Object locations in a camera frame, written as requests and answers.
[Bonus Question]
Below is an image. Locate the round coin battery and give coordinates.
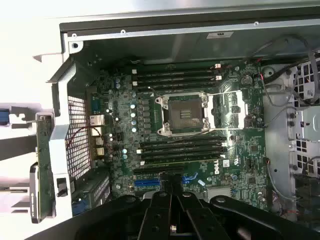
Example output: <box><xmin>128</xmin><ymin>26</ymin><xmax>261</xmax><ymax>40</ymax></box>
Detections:
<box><xmin>240</xmin><ymin>74</ymin><xmax>253</xmax><ymax>88</ymax></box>

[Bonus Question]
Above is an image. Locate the silver chipset heatsink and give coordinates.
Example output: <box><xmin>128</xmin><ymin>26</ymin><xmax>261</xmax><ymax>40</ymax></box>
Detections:
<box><xmin>206</xmin><ymin>186</ymin><xmax>233</xmax><ymax>201</ymax></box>

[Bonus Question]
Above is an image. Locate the CPU socket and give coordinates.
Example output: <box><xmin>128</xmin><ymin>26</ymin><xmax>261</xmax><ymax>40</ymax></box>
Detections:
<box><xmin>154</xmin><ymin>91</ymin><xmax>210</xmax><ymax>138</ymax></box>

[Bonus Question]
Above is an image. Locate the metal socket cover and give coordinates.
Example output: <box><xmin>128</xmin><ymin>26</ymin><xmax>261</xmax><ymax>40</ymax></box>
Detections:
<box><xmin>208</xmin><ymin>90</ymin><xmax>248</xmax><ymax>130</ymax></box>

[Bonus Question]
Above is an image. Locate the open black PC case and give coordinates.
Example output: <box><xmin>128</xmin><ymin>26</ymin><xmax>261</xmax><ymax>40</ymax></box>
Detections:
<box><xmin>32</xmin><ymin>0</ymin><xmax>320</xmax><ymax>226</ymax></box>

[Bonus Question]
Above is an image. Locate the black long expansion slot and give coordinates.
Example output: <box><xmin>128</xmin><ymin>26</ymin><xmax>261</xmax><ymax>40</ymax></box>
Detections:
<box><xmin>133</xmin><ymin>166</ymin><xmax>187</xmax><ymax>176</ymax></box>

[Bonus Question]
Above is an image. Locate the dark internal wire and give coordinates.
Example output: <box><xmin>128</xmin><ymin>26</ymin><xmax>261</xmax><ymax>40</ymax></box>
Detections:
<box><xmin>252</xmin><ymin>33</ymin><xmax>320</xmax><ymax>106</ymax></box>

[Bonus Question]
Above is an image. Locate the blue disk bracket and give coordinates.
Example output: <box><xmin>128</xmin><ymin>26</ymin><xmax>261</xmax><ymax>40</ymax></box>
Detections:
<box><xmin>0</xmin><ymin>107</ymin><xmax>9</xmax><ymax>126</ymax></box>

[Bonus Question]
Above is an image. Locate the metal disk bay cage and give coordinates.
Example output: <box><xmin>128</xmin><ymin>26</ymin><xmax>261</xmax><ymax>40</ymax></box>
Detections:
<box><xmin>262</xmin><ymin>58</ymin><xmax>320</xmax><ymax>226</ymax></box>

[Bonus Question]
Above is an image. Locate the blue expansion slot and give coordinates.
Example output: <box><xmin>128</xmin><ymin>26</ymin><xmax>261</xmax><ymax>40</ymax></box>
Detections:
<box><xmin>134</xmin><ymin>179</ymin><xmax>161</xmax><ymax>189</ymax></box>

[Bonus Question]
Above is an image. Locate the green motherboard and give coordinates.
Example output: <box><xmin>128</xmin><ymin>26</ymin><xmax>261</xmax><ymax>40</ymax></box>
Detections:
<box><xmin>84</xmin><ymin>58</ymin><xmax>275</xmax><ymax>213</ymax></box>

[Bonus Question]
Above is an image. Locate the red black twisted wire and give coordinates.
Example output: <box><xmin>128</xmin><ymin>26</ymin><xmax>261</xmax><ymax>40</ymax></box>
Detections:
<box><xmin>65</xmin><ymin>98</ymin><xmax>104</xmax><ymax>151</ymax></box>

